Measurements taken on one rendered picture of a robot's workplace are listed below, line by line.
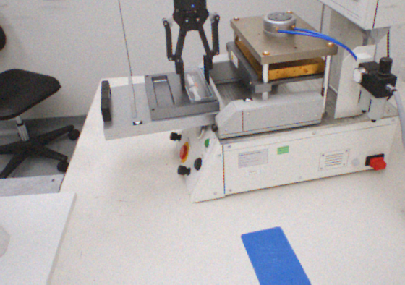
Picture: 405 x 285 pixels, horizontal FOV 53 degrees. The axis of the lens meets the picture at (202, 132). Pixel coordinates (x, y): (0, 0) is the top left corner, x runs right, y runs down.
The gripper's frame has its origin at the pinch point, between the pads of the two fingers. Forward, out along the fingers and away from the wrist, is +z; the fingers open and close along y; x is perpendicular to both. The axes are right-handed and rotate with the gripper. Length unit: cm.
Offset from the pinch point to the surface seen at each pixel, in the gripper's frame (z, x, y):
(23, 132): 83, -127, 84
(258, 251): 28.1, 35.1, -6.2
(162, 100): 5.2, 2.8, 8.9
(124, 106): 6.3, 1.1, 18.3
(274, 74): -1.7, 10.3, -17.3
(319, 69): -1.5, 10.4, -28.4
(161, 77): 4.2, -8.5, 7.7
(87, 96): 80, -155, 47
